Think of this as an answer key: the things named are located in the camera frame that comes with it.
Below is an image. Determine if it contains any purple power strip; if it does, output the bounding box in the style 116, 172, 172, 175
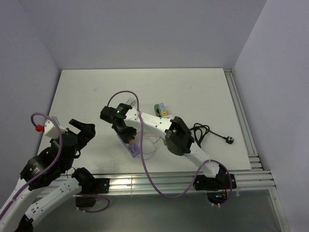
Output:
117, 136, 140, 158

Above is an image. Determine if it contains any light blue charger cable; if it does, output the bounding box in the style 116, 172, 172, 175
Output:
139, 132, 160, 160

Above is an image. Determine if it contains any yellow plug adapter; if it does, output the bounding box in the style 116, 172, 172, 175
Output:
160, 109, 168, 117

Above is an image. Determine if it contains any blue USB charger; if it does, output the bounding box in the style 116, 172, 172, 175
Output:
158, 102, 166, 112

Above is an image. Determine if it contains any green power strip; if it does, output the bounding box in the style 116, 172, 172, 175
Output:
154, 102, 174, 119

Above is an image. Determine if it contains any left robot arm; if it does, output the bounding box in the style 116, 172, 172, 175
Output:
0, 117, 96, 232

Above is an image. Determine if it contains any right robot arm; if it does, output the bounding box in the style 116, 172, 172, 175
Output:
100, 103, 233, 190

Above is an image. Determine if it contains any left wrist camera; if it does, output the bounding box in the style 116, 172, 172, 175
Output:
35, 116, 67, 139

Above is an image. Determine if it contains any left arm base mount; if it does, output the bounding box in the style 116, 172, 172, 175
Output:
75, 178, 110, 212

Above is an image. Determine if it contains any aluminium front rail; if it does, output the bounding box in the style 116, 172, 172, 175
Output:
23, 173, 277, 199

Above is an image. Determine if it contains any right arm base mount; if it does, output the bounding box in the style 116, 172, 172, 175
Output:
193, 174, 237, 205

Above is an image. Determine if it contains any aluminium side rail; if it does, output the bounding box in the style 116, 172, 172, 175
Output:
223, 69, 264, 171

